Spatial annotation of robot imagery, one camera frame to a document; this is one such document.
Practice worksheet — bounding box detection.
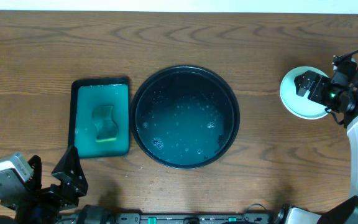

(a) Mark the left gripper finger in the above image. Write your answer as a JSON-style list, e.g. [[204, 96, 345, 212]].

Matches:
[[52, 145, 88, 193], [27, 155, 42, 190]]

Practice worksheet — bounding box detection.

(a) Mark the mint plate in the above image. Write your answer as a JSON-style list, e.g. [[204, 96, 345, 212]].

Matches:
[[280, 66, 328, 119]]

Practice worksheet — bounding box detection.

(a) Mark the green scrub sponge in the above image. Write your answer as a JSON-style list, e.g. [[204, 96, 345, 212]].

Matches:
[[92, 105, 118, 142]]

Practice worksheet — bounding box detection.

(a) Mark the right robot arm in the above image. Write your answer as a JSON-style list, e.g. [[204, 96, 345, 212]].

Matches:
[[273, 54, 358, 223]]

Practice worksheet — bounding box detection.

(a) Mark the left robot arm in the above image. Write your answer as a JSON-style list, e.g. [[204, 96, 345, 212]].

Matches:
[[0, 146, 116, 223]]

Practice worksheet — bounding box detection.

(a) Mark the black rectangular water tray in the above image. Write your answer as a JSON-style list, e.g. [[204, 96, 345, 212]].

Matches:
[[68, 77, 130, 159]]

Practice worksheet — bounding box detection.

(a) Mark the round black serving tray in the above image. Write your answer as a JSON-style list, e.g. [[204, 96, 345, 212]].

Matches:
[[129, 65, 240, 169]]

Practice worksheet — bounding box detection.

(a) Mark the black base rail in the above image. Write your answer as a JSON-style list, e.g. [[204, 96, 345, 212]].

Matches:
[[61, 212, 279, 224]]

